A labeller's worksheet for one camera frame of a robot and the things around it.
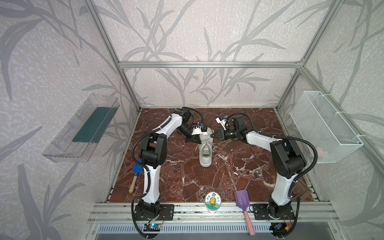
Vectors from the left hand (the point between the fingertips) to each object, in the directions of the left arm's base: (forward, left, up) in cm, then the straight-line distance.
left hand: (200, 136), depth 91 cm
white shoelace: (-1, -4, -3) cm, 5 cm away
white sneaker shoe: (-7, -3, -4) cm, 8 cm away
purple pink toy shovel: (-34, -22, -9) cm, 42 cm away
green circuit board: (-45, +23, -12) cm, 52 cm away
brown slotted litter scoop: (-28, -56, -9) cm, 63 cm away
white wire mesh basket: (-8, -54, +25) cm, 60 cm away
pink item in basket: (-16, -59, +11) cm, 62 cm away
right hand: (+2, -7, +2) cm, 8 cm away
